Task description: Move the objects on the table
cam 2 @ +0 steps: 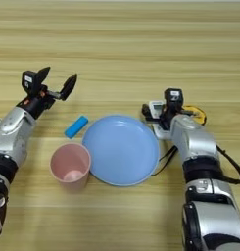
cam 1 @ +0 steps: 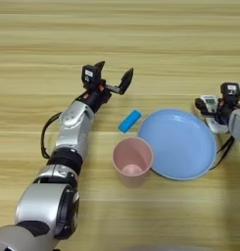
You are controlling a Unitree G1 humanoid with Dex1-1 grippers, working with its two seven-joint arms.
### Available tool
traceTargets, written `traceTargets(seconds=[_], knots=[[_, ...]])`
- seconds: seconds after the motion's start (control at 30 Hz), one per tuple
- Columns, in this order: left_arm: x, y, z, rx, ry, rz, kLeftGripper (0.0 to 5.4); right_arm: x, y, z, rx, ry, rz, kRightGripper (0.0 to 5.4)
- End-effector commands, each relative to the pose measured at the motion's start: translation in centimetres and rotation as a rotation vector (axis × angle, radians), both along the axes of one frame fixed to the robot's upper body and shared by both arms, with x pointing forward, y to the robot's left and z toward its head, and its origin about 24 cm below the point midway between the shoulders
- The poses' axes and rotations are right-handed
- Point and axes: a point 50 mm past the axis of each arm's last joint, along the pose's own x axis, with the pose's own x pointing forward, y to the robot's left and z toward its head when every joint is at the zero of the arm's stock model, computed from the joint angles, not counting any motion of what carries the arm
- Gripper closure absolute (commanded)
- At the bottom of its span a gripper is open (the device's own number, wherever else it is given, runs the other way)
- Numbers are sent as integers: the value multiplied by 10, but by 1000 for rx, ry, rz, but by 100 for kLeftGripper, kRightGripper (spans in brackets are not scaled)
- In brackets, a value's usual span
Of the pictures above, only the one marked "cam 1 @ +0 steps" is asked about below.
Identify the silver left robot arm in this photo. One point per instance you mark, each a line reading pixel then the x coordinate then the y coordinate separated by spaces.
pixel 72 130

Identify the pink plastic cup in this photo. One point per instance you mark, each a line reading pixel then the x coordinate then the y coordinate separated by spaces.
pixel 133 173

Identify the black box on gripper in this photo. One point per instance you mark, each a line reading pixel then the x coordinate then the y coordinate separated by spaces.
pixel 230 92
pixel 90 76

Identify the small blue rectangular block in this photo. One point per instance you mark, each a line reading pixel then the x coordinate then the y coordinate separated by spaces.
pixel 130 121

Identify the white remote control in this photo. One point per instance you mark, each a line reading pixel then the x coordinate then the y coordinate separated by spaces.
pixel 211 103

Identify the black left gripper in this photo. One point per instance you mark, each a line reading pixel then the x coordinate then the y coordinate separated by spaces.
pixel 98 98

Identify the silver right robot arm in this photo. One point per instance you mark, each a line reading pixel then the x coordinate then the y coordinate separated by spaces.
pixel 238 125

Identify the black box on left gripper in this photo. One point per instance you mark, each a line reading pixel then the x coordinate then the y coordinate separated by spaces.
pixel 90 76

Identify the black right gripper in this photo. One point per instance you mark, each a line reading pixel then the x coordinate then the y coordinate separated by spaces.
pixel 226 111

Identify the light blue round plate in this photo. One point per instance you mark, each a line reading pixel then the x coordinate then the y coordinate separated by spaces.
pixel 180 147

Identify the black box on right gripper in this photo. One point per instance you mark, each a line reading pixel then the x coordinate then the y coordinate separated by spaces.
pixel 230 92

